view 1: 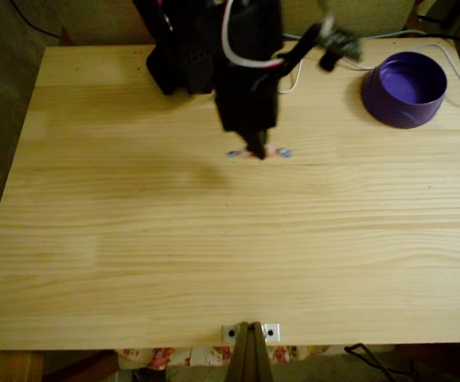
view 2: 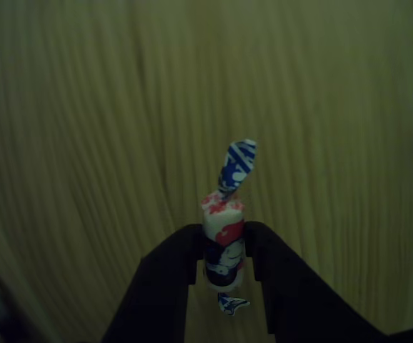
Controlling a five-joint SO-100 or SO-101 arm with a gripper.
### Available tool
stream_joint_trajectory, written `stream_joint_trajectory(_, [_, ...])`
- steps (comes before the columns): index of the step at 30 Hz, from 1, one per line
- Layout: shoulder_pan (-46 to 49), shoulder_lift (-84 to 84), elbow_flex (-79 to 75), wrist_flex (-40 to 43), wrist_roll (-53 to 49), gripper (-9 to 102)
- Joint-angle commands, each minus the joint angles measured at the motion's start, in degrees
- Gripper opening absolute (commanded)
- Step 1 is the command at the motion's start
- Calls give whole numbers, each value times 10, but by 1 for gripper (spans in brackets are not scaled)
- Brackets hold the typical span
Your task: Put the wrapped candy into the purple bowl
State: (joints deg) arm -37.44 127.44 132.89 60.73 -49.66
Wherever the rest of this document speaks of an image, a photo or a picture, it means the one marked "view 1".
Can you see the purple plastic bowl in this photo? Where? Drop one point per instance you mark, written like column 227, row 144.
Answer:
column 397, row 115

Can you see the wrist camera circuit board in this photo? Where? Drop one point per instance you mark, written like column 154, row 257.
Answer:
column 343, row 44

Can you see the floral cloth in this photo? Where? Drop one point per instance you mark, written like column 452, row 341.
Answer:
column 206, row 354

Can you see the wooden camera post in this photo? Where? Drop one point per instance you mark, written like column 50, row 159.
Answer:
column 250, row 358

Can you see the silver metal bracket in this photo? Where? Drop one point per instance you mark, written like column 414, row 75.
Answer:
column 271, row 332

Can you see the candy white red blue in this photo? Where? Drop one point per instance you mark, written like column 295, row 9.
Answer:
column 279, row 152

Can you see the beige upholstered seat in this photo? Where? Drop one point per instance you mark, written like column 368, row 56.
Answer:
column 373, row 18

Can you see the wooden table leg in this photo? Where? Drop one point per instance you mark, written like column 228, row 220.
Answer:
column 15, row 368

